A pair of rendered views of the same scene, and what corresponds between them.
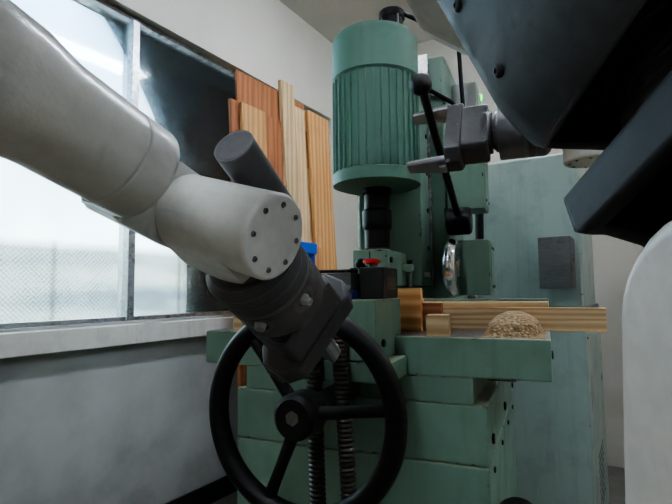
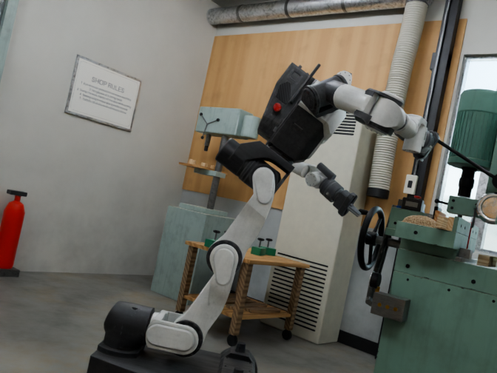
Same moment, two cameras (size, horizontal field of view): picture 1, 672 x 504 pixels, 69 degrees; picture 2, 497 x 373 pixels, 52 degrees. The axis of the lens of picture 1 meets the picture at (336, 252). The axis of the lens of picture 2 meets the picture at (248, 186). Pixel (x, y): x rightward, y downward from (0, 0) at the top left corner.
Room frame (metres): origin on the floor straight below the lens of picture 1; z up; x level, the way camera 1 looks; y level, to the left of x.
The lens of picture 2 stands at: (0.42, -2.28, 0.84)
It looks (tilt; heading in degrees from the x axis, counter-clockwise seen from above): 2 degrees up; 98
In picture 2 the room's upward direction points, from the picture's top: 12 degrees clockwise
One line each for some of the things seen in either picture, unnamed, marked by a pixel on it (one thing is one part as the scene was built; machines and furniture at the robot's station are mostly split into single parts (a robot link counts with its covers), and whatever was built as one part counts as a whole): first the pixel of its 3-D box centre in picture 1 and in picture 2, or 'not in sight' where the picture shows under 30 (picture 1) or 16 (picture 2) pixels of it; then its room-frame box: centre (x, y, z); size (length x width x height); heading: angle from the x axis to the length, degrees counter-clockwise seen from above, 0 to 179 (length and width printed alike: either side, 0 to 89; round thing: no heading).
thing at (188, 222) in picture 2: not in sight; (211, 203); (-0.45, 1.87, 0.79); 0.62 x 0.48 x 1.58; 149
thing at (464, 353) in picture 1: (365, 348); (427, 235); (0.88, -0.05, 0.87); 0.61 x 0.30 x 0.06; 67
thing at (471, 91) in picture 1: (467, 120); not in sight; (1.22, -0.34, 1.40); 0.10 x 0.06 x 0.16; 157
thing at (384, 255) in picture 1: (382, 272); (466, 209); (1.00, -0.09, 1.01); 0.14 x 0.07 x 0.09; 157
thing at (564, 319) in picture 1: (427, 317); (453, 228); (0.94, -0.17, 0.92); 0.60 x 0.02 x 0.04; 67
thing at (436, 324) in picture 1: (438, 324); not in sight; (0.80, -0.16, 0.92); 0.04 x 0.04 x 0.03; 72
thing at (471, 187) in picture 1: (468, 179); not in sight; (1.12, -0.31, 1.23); 0.09 x 0.08 x 0.15; 157
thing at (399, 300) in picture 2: not in sight; (390, 306); (0.75, -0.27, 0.58); 0.12 x 0.08 x 0.08; 157
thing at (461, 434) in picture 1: (397, 390); (481, 276); (1.10, -0.13, 0.76); 0.57 x 0.45 x 0.09; 157
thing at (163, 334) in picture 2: not in sight; (175, 331); (-0.04, -0.23, 0.28); 0.21 x 0.20 x 0.13; 7
